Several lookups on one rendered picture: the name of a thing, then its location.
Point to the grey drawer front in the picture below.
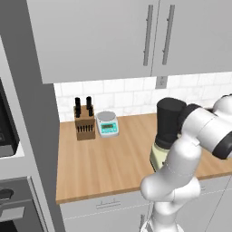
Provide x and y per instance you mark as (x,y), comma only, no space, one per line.
(216,182)
(78,208)

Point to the grey wall outlet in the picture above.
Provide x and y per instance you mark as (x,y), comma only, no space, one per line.
(161,82)

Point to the narrow grey upper cupboard door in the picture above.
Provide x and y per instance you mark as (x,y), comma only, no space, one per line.
(202,36)

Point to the grey lower cupboard door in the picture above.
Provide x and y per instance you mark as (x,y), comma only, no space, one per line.
(205,211)
(99,224)

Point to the white kitchen scale teal display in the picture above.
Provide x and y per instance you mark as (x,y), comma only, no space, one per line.
(107,125)

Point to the black microwave oven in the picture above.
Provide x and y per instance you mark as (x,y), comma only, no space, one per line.
(7,127)

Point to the black jar blender pale base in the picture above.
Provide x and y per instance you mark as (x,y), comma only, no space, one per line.
(169,120)

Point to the grey tall cabinet housing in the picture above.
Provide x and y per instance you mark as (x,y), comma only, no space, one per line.
(27,75)

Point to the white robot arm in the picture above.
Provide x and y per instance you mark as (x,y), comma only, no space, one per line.
(181,157)

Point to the wide grey upper cupboard door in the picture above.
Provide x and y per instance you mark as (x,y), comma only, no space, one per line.
(90,39)

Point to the wooden knife block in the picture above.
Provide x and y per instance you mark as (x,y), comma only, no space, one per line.
(85,131)

